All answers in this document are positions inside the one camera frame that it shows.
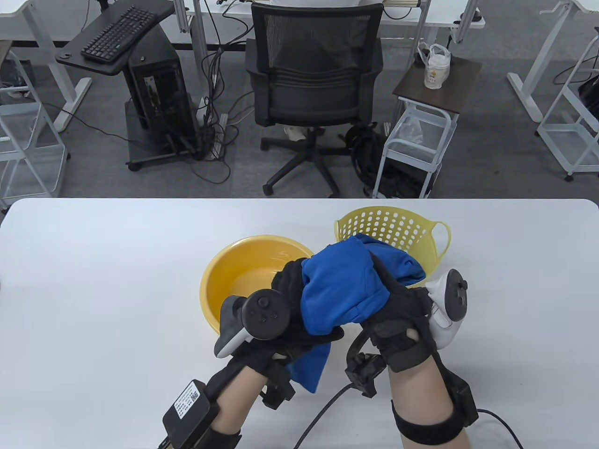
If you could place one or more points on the person's left hand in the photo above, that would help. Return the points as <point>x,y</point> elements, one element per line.
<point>318,339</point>

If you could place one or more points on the person's right hand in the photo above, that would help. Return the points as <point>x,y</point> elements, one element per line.
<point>402,327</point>

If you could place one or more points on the blue t-shirt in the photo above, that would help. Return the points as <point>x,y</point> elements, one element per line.
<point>337,290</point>
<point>402,266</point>

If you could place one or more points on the person's right forearm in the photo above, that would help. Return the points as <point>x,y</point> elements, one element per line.
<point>416,393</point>

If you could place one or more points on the person's left forearm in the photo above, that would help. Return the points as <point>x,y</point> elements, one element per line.
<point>236,402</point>

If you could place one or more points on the grey hand controller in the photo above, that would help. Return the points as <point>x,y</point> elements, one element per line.
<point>440,327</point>
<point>262,313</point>

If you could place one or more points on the yellow plastic basin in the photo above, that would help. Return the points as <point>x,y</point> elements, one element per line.
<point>243,276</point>

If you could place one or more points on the yellow perforated plastic basket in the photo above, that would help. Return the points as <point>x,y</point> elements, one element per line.
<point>388,224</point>

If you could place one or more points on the black wrist box with label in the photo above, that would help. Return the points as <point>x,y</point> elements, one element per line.
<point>189,407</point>

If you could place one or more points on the black backpack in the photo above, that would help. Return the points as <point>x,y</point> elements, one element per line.
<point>367,154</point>

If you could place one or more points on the clear plastic bag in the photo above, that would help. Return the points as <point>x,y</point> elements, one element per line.
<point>412,128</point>

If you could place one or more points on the white power strip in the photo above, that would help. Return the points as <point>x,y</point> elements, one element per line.
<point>220,140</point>

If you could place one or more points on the black mesh office chair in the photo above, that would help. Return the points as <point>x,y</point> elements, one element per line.
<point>318,89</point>

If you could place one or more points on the white cart with brown top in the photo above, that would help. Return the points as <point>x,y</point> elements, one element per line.
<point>461,79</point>

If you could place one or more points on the plastic bag with cup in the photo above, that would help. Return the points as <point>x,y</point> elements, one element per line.
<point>435,70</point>

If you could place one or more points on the white desk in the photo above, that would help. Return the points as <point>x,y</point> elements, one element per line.
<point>28,18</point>
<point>421,16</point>
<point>526,96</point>

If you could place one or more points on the black computer tower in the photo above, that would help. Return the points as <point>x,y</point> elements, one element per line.
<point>159,93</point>

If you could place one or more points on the black bag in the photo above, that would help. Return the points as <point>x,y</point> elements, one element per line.
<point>590,98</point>

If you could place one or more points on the black keyboard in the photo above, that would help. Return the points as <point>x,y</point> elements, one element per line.
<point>117,32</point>

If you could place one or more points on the black rolling computer cart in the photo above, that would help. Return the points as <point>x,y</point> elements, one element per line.
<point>70,60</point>

